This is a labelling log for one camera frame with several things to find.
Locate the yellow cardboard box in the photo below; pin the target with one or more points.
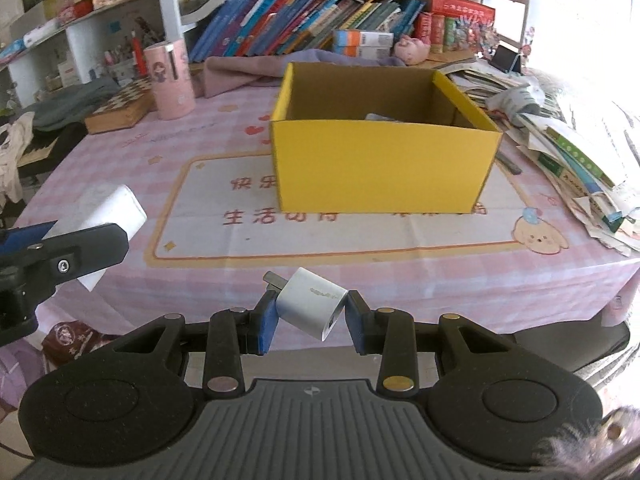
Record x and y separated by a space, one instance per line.
375 170

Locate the purple cloth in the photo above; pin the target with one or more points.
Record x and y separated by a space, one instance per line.
240 72

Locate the black phone stand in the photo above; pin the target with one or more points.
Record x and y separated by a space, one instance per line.
504 57

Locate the wooden chess box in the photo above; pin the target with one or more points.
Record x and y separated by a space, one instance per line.
117 110

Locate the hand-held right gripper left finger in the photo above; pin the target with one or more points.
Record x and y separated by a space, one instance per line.
266 325

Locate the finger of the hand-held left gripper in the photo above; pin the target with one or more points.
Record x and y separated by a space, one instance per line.
85 252
20 240

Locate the red boxed dictionary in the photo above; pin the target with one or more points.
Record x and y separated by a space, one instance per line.
460 6

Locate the large white charger block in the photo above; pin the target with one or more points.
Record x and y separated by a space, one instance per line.
112 210

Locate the pink checked printed tablecloth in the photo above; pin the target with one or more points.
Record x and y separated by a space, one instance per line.
325 240

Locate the pile of papers and booklets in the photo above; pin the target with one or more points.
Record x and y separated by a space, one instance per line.
575 160

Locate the pink cylindrical pen holder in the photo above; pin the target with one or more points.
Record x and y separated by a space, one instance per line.
170 85

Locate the white bookshelf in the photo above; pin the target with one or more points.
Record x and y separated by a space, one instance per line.
167 5

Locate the beige cloth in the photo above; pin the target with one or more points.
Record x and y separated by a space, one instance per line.
12 155

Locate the black pen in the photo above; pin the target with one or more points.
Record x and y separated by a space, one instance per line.
509 164

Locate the small white charger plug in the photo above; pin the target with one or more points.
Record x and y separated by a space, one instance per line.
312 305

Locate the orange white carton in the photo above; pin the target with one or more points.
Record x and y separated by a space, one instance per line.
362 38
363 52

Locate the grey cloth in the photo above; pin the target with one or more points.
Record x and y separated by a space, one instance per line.
70 102

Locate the grey blanket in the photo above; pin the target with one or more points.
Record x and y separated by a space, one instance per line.
590 110

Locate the colourful spiky decoration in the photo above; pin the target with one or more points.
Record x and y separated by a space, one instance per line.
475 35

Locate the pink pig doll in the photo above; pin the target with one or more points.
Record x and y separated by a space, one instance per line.
411 50

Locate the red printed bag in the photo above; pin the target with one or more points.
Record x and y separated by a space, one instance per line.
70 340

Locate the row of colourful leaning books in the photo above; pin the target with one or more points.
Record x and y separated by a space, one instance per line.
285 25

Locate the dark seat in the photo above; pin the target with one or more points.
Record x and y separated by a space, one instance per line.
575 345

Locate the red thick book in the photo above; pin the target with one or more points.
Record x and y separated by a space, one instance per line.
423 32

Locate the cup of pens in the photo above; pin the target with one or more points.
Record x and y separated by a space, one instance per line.
122 60

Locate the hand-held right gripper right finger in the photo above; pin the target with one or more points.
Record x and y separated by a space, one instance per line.
356 325

